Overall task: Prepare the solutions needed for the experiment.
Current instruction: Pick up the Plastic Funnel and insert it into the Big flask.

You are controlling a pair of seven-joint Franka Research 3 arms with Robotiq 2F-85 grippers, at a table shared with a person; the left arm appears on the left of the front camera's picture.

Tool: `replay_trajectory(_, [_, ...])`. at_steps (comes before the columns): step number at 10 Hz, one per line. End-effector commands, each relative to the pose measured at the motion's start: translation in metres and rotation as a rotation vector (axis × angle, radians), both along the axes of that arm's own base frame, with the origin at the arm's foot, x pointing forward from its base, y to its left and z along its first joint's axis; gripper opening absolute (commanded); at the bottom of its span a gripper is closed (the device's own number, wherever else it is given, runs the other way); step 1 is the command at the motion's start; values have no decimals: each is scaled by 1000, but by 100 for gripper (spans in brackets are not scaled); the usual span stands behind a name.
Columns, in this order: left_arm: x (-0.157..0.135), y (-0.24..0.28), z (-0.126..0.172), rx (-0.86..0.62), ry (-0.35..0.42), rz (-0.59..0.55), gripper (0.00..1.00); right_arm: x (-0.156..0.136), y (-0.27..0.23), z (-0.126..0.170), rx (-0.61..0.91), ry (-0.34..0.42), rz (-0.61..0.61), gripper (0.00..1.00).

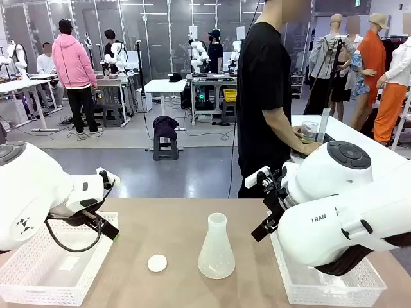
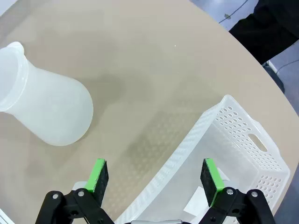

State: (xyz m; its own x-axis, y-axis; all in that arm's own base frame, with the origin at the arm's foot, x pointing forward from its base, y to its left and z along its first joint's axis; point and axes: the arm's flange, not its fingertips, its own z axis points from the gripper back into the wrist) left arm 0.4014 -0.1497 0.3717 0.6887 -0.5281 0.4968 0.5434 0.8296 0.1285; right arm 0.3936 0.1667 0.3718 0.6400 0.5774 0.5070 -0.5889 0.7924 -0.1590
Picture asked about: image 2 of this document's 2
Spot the white paper label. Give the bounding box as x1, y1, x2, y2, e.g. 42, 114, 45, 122
183, 186, 212, 217
216, 167, 231, 182

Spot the grey floor cable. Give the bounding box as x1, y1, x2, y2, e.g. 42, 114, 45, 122
218, 0, 255, 24

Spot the white perforated plastic basket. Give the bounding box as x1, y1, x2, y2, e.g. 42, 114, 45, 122
114, 94, 291, 224

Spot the translucent white Erlenmeyer flask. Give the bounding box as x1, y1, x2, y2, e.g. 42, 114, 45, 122
0, 41, 94, 147

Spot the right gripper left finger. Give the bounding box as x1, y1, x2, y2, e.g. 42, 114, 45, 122
35, 158, 115, 224

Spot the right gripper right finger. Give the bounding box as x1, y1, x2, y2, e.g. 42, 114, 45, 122
186, 158, 276, 224

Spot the person in black t-shirt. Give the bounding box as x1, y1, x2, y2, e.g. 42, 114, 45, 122
228, 0, 299, 65

